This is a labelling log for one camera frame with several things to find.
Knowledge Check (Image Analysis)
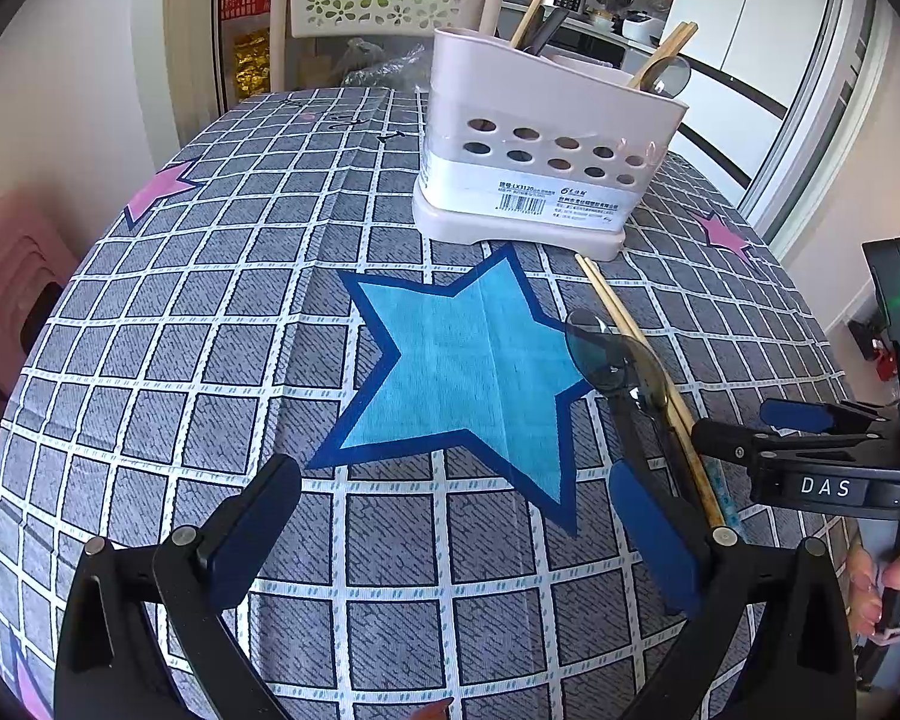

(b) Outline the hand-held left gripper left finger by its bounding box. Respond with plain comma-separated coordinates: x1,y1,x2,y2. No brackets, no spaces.
51,453,303,720

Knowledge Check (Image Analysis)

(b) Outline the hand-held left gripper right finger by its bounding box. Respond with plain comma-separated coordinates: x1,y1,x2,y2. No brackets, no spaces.
610,460,860,720

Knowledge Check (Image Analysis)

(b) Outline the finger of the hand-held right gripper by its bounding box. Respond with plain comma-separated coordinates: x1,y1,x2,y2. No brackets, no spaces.
759,398,900,437
691,418,800,467

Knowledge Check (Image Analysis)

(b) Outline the patterned wooden chopstick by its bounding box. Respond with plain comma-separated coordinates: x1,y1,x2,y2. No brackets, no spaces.
574,254,722,535
581,253,740,538

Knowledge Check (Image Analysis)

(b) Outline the clear grey plastic spoon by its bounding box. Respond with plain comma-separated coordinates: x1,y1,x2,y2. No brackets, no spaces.
563,307,647,467
528,5,564,58
605,335,703,535

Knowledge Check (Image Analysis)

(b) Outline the beige plastic utensil holder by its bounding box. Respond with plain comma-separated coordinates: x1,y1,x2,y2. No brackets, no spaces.
410,25,692,263

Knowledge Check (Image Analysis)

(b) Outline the metal spoon with dark handle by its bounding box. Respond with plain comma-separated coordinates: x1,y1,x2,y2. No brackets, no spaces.
639,55,693,97

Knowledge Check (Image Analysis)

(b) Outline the grey checked star tablecloth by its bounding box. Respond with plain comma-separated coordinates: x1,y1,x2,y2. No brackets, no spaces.
0,85,862,720

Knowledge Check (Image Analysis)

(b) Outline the pink plastic stool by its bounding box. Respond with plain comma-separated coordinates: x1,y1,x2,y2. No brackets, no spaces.
0,190,80,437

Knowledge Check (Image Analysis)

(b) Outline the white refrigerator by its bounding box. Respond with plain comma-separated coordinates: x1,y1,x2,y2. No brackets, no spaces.
663,0,850,122

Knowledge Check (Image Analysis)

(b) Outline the small white cooker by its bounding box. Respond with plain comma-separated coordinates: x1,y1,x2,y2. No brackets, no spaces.
620,10,665,43

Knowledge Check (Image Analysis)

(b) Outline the gold foil bag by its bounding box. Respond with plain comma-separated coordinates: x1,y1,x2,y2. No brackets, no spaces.
228,25,272,103

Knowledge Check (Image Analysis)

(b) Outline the clear plastic bag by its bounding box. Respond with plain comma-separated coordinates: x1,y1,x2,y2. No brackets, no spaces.
337,37,429,88

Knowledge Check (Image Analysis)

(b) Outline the beige flower-cutout basket cart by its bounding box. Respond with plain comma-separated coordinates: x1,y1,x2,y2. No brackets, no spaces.
269,0,519,103

